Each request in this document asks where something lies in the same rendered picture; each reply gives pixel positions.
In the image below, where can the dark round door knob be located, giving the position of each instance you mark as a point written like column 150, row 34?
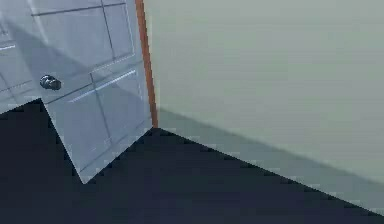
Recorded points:
column 50, row 82

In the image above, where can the pale blue panelled room door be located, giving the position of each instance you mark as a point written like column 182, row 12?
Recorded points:
column 100, row 100

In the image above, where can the orange wooden door frame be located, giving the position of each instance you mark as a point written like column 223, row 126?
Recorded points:
column 146, row 63

